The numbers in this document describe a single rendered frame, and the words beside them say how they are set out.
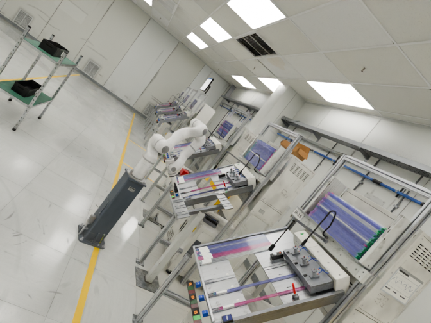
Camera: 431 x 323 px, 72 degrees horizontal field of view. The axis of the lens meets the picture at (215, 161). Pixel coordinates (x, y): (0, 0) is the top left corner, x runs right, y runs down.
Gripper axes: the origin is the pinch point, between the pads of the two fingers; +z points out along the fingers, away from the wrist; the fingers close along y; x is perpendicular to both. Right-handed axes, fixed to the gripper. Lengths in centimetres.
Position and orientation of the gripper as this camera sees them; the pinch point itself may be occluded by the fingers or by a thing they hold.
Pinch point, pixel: (176, 190)
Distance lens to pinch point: 289.5
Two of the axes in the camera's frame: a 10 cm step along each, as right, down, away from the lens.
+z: 1.5, 9.3, 3.2
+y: 2.1, 2.9, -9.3
